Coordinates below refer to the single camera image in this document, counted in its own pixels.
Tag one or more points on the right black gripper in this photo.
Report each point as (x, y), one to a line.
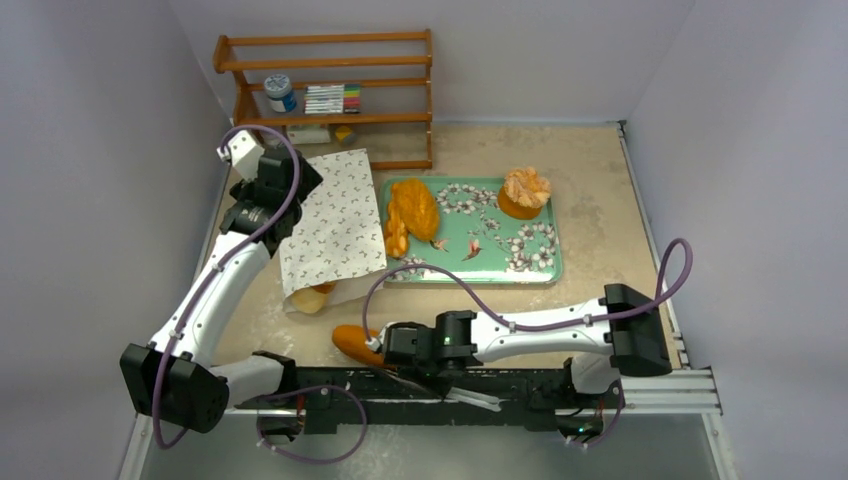
(392, 345)

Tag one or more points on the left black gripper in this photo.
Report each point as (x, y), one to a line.
(244, 190)

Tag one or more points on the metal tongs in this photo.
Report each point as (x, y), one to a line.
(441, 388)

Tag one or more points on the long orange fake baguette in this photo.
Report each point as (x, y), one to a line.
(351, 341)

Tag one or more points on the white patterned paper bag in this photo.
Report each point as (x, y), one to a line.
(339, 238)

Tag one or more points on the orange braided fake bread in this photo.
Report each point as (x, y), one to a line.
(395, 233)

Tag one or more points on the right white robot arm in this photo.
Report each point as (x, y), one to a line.
(618, 334)

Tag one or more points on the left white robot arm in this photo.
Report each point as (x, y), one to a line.
(173, 378)

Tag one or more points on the pale yellow fake bun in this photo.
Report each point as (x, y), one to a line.
(307, 300)

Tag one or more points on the small brown fake bread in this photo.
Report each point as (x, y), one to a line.
(325, 288)

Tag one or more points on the small clear jar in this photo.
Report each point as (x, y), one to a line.
(273, 137)

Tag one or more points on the white small box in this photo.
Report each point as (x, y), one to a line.
(308, 134)

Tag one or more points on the yellow grey sharpener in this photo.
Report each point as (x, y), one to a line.
(345, 135)

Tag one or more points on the green floral tray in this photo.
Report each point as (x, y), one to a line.
(479, 243)

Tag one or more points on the blue lidded jar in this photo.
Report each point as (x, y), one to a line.
(280, 93)

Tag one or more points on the pack of coloured markers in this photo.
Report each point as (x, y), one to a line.
(332, 99)

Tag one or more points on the wooden shelf rack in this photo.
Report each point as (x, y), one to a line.
(246, 109)

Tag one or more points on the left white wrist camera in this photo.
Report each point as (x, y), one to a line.
(242, 151)

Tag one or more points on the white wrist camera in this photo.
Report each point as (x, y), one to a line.
(374, 344)
(242, 151)

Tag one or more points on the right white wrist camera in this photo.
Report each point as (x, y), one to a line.
(374, 344)

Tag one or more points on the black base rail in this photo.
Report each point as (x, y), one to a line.
(537, 400)

